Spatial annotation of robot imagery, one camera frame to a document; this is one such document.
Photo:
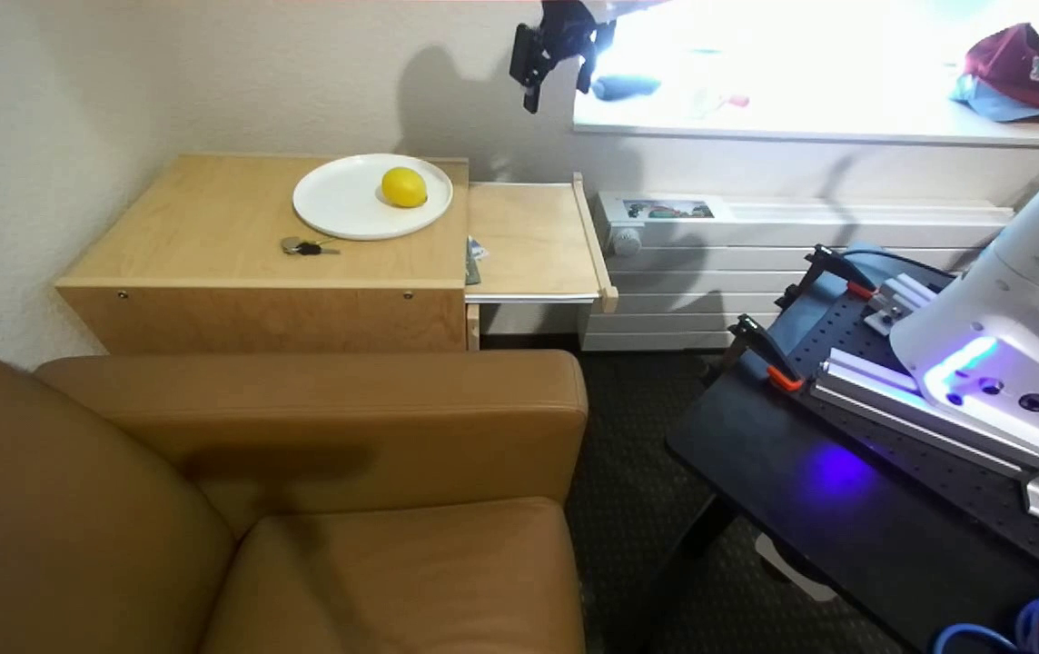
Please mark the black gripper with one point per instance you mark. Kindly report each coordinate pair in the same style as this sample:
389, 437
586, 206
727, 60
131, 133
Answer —
560, 31

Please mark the yellow lemon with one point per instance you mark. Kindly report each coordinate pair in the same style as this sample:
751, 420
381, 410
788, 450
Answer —
404, 188

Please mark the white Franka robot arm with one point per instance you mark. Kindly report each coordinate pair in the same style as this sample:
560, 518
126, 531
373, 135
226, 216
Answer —
1028, 303

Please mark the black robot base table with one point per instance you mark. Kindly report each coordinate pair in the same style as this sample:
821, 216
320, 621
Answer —
858, 510

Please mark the flat wooden drawer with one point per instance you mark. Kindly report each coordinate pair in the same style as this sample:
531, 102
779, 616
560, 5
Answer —
531, 242

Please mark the silver metal tool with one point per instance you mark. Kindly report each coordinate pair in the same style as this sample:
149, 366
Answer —
473, 261

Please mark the white round plate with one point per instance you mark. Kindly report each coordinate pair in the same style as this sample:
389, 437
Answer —
341, 200

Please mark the white air conditioner unit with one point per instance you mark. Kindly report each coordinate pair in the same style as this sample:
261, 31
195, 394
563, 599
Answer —
788, 255

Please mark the small dark keys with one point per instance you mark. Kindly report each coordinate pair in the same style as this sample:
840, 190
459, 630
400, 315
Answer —
308, 250

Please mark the light wooden nightstand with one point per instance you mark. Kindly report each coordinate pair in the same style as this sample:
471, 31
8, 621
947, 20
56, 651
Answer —
204, 242

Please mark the maroon baseball cap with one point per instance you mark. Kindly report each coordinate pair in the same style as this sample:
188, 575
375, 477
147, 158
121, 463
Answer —
1013, 60

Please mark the tan leather armchair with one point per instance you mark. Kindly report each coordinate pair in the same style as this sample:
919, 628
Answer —
243, 510

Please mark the white paper scrap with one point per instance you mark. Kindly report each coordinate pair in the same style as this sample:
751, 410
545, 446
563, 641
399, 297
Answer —
792, 569

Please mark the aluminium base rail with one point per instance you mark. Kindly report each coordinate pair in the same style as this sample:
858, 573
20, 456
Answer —
944, 420

